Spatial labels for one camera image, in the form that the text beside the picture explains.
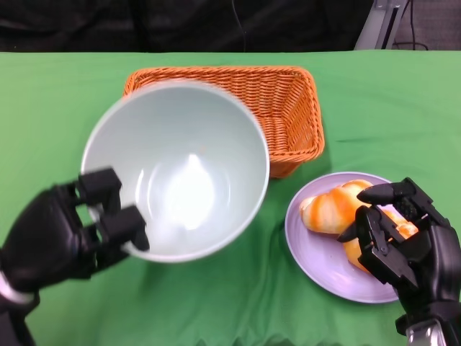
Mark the lavender plate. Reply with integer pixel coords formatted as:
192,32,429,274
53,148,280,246
284,172,439,305

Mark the green tablecloth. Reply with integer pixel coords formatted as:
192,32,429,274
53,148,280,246
0,50,461,346

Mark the pale green bowl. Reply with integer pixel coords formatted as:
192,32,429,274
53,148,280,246
81,79,271,263

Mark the orange striped bread roll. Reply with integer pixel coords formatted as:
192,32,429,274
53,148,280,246
341,207,419,275
299,179,375,235

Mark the black cloth backdrop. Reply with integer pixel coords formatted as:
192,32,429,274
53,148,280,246
0,0,372,53

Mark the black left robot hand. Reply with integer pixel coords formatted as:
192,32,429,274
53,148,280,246
0,167,151,295

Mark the thin black floor cable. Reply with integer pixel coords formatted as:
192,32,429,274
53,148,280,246
392,0,429,50

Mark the orange wicker basket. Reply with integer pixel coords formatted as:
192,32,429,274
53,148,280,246
123,66,326,180

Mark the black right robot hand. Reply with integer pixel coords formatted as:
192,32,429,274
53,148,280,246
337,177,461,315

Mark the grey metal frame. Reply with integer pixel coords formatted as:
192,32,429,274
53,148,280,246
354,0,411,50

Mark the black hanging cable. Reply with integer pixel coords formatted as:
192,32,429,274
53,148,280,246
232,0,249,53

